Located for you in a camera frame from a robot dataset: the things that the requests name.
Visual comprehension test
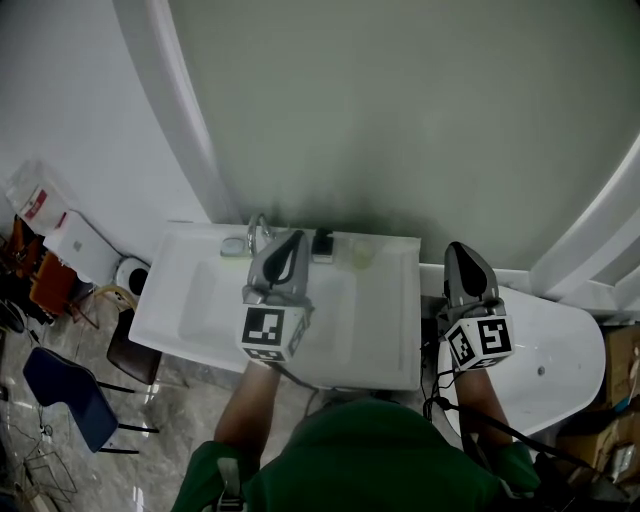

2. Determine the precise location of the green shirt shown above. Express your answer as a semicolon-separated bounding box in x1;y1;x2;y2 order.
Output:
172;398;542;512

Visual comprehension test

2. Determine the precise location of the dark brown chair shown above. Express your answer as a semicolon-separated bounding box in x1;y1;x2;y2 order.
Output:
106;308;164;387

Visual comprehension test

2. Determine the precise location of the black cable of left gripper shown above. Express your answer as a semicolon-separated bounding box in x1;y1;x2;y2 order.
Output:
272;363;322;397

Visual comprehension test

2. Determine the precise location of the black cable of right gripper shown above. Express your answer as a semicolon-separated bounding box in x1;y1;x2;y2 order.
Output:
421;339;604;472

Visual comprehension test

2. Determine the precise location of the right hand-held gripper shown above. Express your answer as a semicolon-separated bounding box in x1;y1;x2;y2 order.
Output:
437;241;517;373

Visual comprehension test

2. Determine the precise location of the black soap dispenser bottle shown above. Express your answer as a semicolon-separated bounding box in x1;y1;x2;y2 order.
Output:
311;228;336;265

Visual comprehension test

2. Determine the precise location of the orange chair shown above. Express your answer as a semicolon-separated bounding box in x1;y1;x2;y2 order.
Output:
29;252;96;322

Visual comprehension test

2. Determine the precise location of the wooden hoop chair back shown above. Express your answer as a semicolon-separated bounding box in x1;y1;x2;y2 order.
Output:
92;283;139;309

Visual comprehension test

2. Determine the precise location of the grey shoulder strap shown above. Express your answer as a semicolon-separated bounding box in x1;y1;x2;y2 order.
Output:
217;457;247;512

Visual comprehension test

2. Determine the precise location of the light green textured glass cup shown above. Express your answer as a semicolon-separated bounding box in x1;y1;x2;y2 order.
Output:
349;238;377;269

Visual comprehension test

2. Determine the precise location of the large open cardboard box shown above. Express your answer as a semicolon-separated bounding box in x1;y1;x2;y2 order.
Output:
554;409;640;487

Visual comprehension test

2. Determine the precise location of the blue chair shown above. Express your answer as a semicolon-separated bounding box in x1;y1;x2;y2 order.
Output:
22;347;161;456

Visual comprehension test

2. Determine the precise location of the white sink vanity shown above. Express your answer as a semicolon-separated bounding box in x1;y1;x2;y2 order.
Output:
128;222;423;393

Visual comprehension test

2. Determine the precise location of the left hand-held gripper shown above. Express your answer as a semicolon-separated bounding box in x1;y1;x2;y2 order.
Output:
236;230;317;364

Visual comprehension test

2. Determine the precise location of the small cardboard box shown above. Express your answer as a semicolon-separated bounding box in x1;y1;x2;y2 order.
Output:
602;324;640;409

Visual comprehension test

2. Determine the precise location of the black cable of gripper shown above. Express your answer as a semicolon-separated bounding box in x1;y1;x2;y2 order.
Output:
272;363;322;397
421;339;604;472

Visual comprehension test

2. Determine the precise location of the white round trash bin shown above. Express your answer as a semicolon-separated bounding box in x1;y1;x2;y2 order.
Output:
114;255;152;297

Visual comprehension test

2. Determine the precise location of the chrome faucet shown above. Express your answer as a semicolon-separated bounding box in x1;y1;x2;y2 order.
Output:
246;213;276;257

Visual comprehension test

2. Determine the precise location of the wire basket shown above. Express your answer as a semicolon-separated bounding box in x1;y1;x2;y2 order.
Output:
22;447;79;502

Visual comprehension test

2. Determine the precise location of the person's right forearm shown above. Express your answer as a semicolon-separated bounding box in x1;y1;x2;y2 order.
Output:
452;368;517;452

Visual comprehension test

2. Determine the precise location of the white bathtub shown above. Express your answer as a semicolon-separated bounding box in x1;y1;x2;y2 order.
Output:
418;263;607;442

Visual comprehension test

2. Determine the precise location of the clear water bottle red label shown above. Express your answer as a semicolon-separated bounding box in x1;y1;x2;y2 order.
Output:
5;159;72;234

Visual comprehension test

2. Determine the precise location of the person's left forearm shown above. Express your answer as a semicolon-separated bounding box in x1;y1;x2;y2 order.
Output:
214;359;282;469

